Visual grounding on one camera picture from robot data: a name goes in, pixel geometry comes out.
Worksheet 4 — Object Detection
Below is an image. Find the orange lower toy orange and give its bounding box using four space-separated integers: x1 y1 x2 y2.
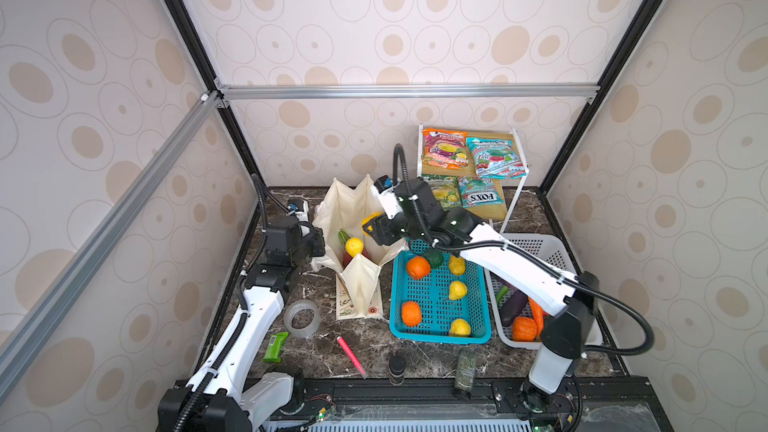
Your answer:
401 301 422 328

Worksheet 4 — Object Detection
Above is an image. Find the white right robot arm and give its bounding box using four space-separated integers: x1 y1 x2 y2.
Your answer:
362 176 655 396

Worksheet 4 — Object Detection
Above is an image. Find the clear tape roll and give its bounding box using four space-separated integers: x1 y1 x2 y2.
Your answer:
283 299 321 339

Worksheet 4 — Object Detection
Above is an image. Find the green lemon candy bag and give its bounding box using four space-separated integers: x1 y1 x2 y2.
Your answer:
422 174 462 210

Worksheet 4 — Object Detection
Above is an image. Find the pink dragon fruit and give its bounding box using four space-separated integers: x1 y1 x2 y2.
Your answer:
338 229 352 268

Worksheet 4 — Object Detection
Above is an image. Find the pink marker pen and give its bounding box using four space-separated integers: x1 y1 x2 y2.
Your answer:
336 336 368 379

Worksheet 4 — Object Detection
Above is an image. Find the orange upper toy orange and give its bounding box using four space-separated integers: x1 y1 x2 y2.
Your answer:
406 256 431 280

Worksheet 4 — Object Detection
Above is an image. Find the small orange toy pumpkin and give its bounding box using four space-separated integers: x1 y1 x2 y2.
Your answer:
512 316 538 342

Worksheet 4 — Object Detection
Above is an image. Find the left aluminium frame bar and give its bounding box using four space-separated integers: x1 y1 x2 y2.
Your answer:
1 91 221 401

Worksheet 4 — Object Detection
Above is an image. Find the teal mint candy bag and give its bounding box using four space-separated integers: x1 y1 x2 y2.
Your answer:
467 137 527 180

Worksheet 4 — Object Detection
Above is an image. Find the green small package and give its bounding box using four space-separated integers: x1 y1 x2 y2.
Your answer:
263 332 290 363

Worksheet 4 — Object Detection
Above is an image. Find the white wooden shelf rack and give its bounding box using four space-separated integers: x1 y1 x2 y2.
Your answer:
417 124 530 229

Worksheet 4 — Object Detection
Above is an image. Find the teal Fox's candy bag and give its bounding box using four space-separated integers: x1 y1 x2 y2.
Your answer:
458 177 504 208

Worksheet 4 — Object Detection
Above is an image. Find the orange toy carrot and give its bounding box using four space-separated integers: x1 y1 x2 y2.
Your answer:
528 298 545 337

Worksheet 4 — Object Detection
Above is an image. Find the horizontal aluminium frame bar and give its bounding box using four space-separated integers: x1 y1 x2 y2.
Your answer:
220 83 600 101

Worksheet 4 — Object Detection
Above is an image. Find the green toy avocado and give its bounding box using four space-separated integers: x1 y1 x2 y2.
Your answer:
422 248 444 270

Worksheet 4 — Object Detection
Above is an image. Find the teal plastic basket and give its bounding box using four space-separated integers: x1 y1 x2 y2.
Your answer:
389 240 492 345

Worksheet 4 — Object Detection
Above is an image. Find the yellow toy lemon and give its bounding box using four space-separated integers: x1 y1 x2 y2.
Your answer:
345 237 365 258

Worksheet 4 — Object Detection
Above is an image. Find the yellow toy fruit top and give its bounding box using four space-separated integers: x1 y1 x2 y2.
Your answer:
448 255 466 276

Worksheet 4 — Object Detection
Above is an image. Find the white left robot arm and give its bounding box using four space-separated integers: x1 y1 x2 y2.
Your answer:
158 212 325 431

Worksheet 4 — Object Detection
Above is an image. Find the purple toy eggplant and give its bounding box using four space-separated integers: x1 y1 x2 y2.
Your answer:
496 285 528 327

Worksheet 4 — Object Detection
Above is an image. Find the orange toy orange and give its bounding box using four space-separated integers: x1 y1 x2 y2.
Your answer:
406 256 431 280
401 301 422 328

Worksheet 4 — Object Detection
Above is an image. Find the cream canvas grocery bag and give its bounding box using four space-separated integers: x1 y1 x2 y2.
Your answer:
310 177 407 320

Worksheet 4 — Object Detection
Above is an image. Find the orange fruits candy bag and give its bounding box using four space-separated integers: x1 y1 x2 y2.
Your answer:
422 128 470 170

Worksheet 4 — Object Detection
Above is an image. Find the black small jar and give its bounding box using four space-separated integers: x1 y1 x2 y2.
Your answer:
388 354 407 386

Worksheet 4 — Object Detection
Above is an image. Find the white plastic basket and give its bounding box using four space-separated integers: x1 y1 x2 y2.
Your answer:
483 233 576 350

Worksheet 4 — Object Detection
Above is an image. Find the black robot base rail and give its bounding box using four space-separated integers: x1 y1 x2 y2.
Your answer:
157 376 674 432

